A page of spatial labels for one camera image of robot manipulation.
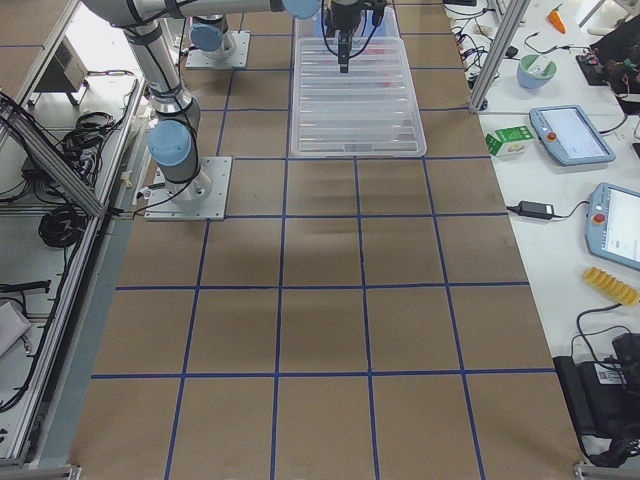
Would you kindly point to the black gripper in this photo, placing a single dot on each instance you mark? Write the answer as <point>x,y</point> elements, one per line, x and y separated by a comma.
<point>342,16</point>

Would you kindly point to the clear plastic box lid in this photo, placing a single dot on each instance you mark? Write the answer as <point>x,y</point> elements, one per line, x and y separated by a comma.
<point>369,111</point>

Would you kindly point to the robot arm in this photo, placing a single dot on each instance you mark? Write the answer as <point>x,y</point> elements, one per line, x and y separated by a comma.
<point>210,34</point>
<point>258,99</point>

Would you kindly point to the clear plastic storage box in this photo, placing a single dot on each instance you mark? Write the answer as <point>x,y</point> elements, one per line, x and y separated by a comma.
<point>377,20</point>

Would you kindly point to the green milk carton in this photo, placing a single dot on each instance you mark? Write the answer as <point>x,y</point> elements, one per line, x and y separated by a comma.
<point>509,141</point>

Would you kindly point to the green blue bowl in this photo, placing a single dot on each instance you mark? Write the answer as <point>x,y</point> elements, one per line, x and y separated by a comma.
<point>534,71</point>

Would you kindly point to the orange toy carrot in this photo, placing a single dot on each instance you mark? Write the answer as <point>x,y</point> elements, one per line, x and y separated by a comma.
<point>556,21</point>

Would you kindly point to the far teach pendant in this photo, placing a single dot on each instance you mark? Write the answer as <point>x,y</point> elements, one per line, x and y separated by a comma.
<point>569,136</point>

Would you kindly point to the teach pendant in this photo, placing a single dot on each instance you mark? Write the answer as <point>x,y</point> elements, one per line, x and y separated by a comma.
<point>569,136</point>
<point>612,226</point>

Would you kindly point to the black power adapter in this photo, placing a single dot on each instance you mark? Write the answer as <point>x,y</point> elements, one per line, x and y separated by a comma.
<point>536,210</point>

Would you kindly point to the near teach pendant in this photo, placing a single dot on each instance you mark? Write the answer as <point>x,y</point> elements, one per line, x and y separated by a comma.
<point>612,226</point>

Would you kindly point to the yellow toy corn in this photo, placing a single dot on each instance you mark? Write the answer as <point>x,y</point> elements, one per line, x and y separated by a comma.
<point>611,287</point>

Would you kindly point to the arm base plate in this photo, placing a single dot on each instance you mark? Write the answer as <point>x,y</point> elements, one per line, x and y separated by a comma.
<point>204,198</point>
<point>197,60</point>

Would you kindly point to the aluminium frame post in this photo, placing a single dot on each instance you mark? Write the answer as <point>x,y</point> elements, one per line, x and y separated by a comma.
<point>504,35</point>

